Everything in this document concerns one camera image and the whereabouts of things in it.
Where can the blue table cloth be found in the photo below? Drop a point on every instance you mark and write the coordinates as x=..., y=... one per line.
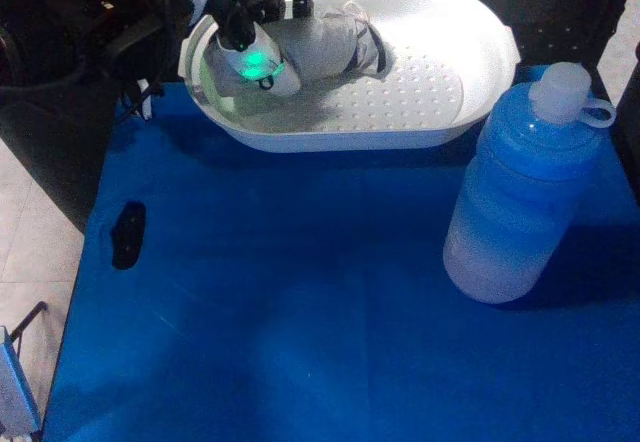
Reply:
x=350, y=342

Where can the white oval perforated basin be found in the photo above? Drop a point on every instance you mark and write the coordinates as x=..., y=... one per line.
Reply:
x=425, y=77

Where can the blue translucent water bottle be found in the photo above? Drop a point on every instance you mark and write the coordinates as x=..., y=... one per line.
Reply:
x=505, y=222

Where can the grey umbrella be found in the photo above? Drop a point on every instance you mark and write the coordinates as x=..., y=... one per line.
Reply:
x=320, y=47

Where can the black metal stand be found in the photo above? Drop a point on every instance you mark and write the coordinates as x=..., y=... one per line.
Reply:
x=31, y=318

